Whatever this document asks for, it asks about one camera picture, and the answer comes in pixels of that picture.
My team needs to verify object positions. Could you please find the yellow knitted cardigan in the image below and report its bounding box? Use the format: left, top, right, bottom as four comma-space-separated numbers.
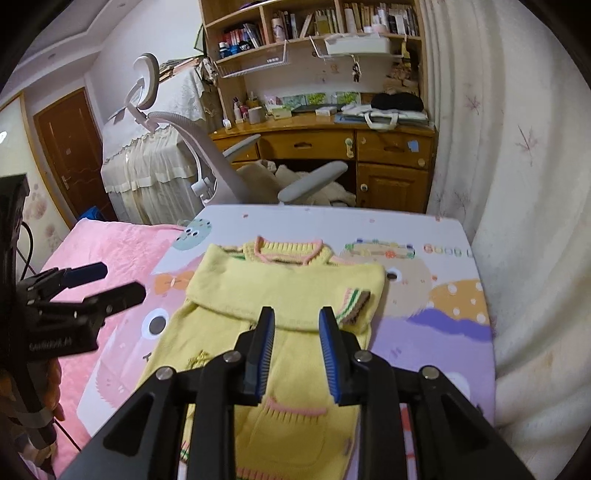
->
157, 234, 387, 480

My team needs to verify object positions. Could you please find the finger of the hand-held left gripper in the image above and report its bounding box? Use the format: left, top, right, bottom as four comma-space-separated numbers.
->
21, 262, 108, 301
51, 282, 146, 324

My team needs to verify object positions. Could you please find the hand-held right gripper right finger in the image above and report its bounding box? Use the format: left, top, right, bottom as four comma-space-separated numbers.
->
318, 305, 536, 480

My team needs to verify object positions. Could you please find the pink blanket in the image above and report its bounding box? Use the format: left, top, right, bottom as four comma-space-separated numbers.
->
34, 217, 185, 450

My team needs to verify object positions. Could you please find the black cloth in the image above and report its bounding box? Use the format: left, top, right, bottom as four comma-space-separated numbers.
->
370, 92, 424, 112

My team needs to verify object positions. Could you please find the white wire basket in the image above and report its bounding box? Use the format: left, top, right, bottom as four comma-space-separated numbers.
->
215, 41, 289, 79

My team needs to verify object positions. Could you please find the white hanging tray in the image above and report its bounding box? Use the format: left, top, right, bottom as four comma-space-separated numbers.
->
323, 34, 391, 56

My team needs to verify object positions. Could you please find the white tote bag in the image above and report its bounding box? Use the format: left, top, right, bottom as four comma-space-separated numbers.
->
339, 104, 432, 132

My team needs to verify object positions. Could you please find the white leaf print curtain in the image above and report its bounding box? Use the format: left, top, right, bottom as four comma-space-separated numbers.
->
418, 0, 591, 462

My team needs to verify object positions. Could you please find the grey office chair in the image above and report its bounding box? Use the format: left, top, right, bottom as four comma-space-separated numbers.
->
117, 53, 349, 206

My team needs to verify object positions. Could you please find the wooden bookshelf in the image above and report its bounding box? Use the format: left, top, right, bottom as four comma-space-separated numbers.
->
198, 0, 426, 125

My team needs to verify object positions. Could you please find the person's left hand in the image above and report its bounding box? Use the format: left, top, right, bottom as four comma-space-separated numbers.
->
42, 361, 66, 422

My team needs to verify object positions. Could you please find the row of books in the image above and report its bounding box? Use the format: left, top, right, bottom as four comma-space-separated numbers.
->
221, 2, 420, 51

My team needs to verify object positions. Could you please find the brown wooden door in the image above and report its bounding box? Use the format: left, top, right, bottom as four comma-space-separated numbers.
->
32, 88, 118, 232

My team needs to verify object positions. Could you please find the cartoon printed mat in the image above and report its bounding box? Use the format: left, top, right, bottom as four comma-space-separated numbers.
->
76, 203, 497, 480

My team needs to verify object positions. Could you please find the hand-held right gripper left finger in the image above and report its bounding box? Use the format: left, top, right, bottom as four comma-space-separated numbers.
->
60, 305, 277, 480

